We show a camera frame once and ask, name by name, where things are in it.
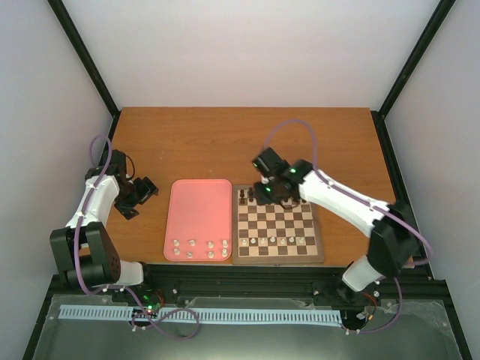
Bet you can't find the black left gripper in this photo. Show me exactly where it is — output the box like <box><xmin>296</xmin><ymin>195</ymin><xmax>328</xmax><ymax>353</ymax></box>
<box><xmin>114</xmin><ymin>176</ymin><xmax>160</xmax><ymax>221</ymax></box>

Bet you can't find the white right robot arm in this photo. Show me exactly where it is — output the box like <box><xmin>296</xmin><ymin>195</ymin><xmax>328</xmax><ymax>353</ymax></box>
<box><xmin>252</xmin><ymin>158</ymin><xmax>419</xmax><ymax>293</ymax></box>

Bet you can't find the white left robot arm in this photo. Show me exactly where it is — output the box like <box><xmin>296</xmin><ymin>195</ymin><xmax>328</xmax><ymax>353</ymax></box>
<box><xmin>49</xmin><ymin>150</ymin><xmax>158</xmax><ymax>302</ymax></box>

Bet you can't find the wooden chessboard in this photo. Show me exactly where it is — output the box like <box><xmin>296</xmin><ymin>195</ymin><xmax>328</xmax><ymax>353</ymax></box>
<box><xmin>232</xmin><ymin>185</ymin><xmax>325</xmax><ymax>266</ymax></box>

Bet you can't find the pink plastic tray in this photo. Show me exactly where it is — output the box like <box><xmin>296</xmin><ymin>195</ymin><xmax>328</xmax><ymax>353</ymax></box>
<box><xmin>163</xmin><ymin>179</ymin><xmax>233</xmax><ymax>263</ymax></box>

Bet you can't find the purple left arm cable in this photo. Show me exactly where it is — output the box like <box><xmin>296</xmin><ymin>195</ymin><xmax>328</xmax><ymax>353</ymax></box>
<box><xmin>73</xmin><ymin>135</ymin><xmax>113</xmax><ymax>295</ymax></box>

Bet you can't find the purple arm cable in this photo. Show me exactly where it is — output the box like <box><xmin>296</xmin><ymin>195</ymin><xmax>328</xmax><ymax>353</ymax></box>
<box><xmin>261</xmin><ymin>119</ymin><xmax>434</xmax><ymax>265</ymax></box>
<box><xmin>73</xmin><ymin>135</ymin><xmax>113</xmax><ymax>295</ymax></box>

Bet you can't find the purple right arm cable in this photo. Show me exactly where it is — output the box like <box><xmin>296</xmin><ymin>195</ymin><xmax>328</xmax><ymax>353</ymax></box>
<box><xmin>261</xmin><ymin>119</ymin><xmax>434</xmax><ymax>265</ymax></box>

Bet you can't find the black aluminium frame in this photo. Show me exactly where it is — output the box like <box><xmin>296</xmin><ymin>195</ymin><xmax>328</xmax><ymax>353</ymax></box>
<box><xmin>22</xmin><ymin>0</ymin><xmax>474</xmax><ymax>360</ymax></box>

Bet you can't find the light blue cable duct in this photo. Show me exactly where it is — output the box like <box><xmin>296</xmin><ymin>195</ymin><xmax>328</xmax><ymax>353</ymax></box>
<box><xmin>58</xmin><ymin>304</ymin><xmax>342</xmax><ymax>326</ymax></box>

